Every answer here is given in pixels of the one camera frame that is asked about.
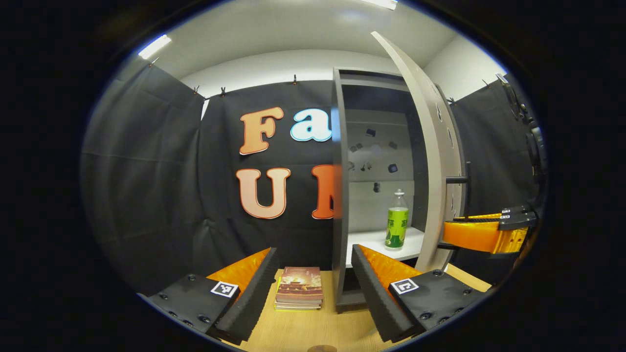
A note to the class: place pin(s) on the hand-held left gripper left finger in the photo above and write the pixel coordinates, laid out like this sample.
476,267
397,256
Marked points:
254,303

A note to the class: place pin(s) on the black backdrop cloth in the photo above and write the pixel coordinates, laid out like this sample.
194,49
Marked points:
146,171

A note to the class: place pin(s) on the ceiling light panel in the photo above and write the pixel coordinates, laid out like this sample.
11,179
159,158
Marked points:
381,3
154,46

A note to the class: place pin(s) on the green label bottle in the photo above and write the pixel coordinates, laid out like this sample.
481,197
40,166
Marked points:
397,220

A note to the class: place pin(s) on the white book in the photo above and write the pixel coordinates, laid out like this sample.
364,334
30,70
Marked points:
298,304

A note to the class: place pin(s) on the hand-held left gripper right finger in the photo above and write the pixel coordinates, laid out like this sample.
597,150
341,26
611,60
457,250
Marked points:
376,303

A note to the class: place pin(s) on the white cabinet door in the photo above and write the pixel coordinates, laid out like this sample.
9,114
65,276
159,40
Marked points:
430,171

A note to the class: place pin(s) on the grey cabinet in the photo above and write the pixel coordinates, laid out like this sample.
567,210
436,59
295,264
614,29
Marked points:
381,205

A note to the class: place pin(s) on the yellow-green book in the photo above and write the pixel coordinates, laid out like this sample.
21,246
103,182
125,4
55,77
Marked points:
293,309

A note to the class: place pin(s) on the round brown coaster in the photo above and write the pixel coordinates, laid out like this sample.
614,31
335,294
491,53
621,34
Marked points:
322,348

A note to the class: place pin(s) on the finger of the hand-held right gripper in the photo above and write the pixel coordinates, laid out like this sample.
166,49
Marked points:
516,210
474,237

